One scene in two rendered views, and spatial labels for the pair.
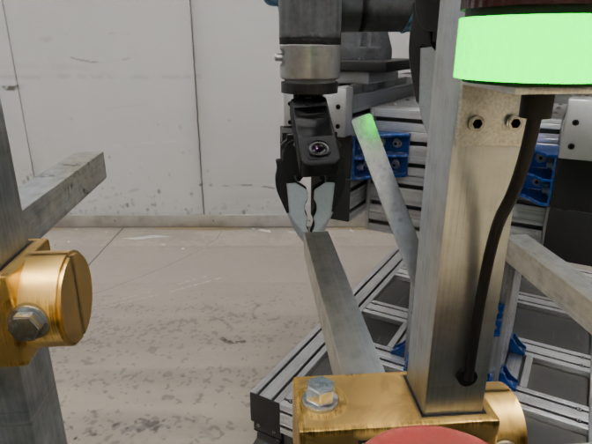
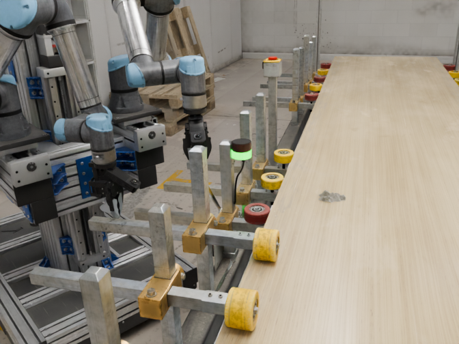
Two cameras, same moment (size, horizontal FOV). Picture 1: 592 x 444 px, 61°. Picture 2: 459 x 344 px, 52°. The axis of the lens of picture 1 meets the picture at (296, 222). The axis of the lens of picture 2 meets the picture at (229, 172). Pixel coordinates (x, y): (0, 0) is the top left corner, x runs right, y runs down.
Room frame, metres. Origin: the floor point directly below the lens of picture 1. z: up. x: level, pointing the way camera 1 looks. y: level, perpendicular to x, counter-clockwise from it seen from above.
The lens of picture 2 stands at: (-0.23, 1.15, 1.57)
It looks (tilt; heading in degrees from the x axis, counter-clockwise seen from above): 23 degrees down; 291
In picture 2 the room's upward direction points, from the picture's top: 2 degrees counter-clockwise
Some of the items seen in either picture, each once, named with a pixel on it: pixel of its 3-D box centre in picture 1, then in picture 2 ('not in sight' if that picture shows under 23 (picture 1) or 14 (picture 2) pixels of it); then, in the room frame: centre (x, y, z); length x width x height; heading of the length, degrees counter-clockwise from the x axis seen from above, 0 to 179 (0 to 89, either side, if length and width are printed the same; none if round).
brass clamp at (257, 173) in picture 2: not in sight; (259, 168); (0.29, -0.57, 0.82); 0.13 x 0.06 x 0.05; 95
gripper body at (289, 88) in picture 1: (308, 129); (105, 178); (0.65, -0.02, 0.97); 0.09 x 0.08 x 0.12; 5
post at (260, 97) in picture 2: not in sight; (261, 149); (0.29, -0.59, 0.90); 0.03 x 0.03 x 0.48; 5
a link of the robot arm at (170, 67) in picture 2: not in sight; (179, 71); (0.44, -0.19, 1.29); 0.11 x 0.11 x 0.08; 40
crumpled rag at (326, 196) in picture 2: not in sight; (331, 195); (-0.06, -0.20, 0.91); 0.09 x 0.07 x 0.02; 178
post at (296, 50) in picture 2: not in sight; (295, 89); (0.37, -1.58, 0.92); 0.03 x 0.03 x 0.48; 5
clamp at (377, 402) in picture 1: (404, 432); (227, 220); (0.25, -0.07, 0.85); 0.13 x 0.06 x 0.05; 95
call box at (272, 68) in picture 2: not in sight; (272, 68); (0.31, -0.85, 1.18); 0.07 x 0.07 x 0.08; 5
